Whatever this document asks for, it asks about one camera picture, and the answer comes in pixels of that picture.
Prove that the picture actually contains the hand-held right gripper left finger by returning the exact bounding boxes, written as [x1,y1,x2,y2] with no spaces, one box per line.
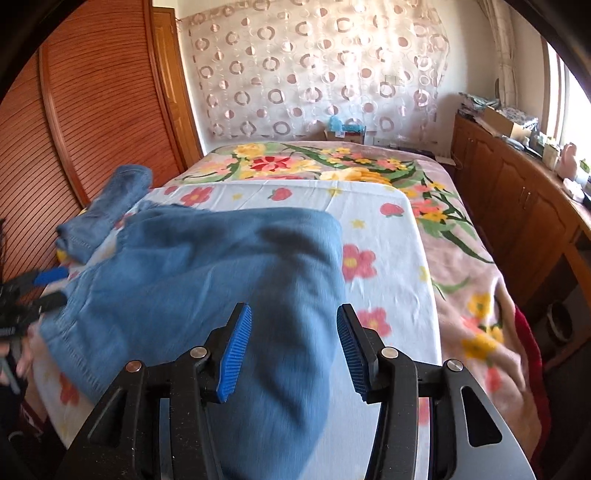
[59,302,254,480]

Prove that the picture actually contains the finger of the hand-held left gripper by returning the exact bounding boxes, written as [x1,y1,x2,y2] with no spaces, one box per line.
[28,267,71,288]
[28,291,69,316]

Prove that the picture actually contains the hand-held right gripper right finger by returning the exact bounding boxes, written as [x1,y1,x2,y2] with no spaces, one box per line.
[335,303,539,480]

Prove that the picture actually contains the blue denim pants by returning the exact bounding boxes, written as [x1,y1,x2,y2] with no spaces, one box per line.
[39,165,348,480]

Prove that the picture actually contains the person's left hand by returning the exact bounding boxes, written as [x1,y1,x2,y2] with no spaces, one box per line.
[15,330,48,377]

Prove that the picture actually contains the white flower-print bed sheet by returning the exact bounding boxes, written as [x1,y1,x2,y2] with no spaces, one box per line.
[28,178,443,480]

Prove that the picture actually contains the pink floral blanket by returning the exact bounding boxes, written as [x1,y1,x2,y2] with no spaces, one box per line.
[178,141,544,462]

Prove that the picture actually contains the wooden slatted wardrobe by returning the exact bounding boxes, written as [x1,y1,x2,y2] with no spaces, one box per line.
[0,0,205,278]

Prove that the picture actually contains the red cloth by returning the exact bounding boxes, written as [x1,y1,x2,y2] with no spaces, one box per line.
[512,307,553,462]

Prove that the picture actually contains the dark round bin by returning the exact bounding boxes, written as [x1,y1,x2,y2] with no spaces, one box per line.
[545,300,574,345]

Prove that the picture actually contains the small cardboard box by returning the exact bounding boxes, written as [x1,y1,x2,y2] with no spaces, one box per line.
[323,129,366,145]

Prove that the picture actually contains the wooden cabinet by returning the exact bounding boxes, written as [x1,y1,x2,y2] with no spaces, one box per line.
[450,113,591,326]

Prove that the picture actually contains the stack of magazines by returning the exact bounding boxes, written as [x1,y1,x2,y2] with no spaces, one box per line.
[457,91,500,121]

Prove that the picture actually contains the open cardboard box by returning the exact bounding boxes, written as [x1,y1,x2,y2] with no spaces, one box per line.
[479,105,539,138]

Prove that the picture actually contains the sheer circle-pattern curtain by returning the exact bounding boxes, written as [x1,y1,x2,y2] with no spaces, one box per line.
[185,0,452,145]

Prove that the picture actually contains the pink bottle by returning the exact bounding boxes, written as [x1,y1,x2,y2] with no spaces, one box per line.
[560,142,581,182]

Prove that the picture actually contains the lace window curtain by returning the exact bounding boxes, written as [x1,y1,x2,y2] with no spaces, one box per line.
[479,0,520,114]

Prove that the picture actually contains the window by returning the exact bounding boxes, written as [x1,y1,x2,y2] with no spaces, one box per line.
[539,37,591,155]

